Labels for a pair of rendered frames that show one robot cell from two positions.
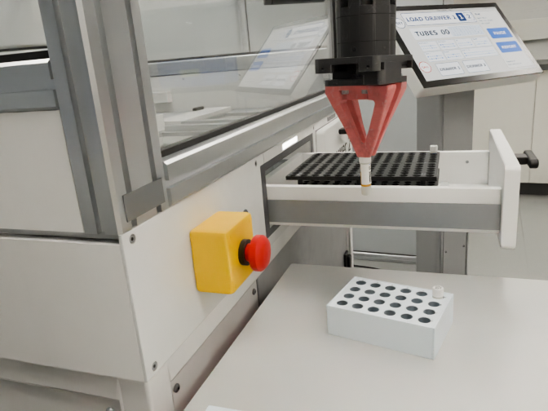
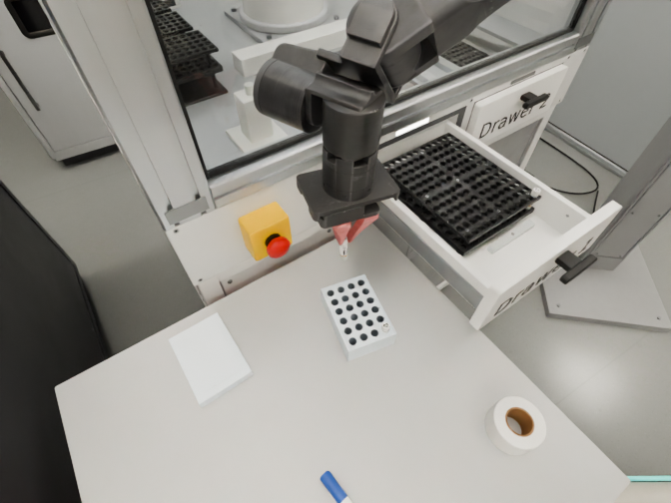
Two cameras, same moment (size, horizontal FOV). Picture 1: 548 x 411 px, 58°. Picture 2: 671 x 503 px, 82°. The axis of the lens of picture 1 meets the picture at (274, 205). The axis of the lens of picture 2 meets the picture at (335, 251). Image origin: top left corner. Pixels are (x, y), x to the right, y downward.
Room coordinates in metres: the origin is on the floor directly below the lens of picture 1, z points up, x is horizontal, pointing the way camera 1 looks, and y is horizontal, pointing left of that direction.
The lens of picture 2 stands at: (0.23, -0.28, 1.36)
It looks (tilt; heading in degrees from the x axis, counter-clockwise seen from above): 52 degrees down; 35
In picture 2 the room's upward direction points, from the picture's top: straight up
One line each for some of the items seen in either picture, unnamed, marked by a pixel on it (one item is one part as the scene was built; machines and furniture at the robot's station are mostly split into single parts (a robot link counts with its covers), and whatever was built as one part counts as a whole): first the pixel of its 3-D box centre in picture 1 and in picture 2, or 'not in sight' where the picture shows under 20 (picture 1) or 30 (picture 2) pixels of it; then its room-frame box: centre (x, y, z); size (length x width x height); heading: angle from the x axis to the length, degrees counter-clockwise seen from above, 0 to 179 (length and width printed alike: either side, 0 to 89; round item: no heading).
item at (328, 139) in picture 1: (336, 144); (515, 106); (1.12, -0.16, 0.87); 0.29 x 0.02 x 0.11; 159
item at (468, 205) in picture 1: (361, 184); (449, 192); (0.79, -0.15, 0.86); 0.40 x 0.26 x 0.06; 69
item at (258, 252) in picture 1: (254, 252); (277, 246); (0.50, 0.03, 0.88); 0.04 x 0.03 x 0.04; 159
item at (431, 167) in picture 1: (432, 165); (502, 216); (0.75, -0.25, 0.90); 0.18 x 0.02 x 0.01; 159
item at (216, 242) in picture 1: (227, 250); (267, 233); (0.51, 0.06, 0.88); 0.07 x 0.05 x 0.07; 159
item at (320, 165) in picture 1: (367, 182); (453, 193); (0.78, -0.16, 0.87); 0.22 x 0.18 x 0.06; 69
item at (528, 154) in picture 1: (521, 159); (571, 263); (0.70, -0.37, 0.91); 0.07 x 0.04 x 0.01; 159
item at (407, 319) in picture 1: (390, 313); (356, 315); (0.51, -0.13, 0.78); 0.12 x 0.08 x 0.04; 57
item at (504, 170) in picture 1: (500, 179); (546, 263); (0.71, -0.34, 0.87); 0.29 x 0.02 x 0.11; 159
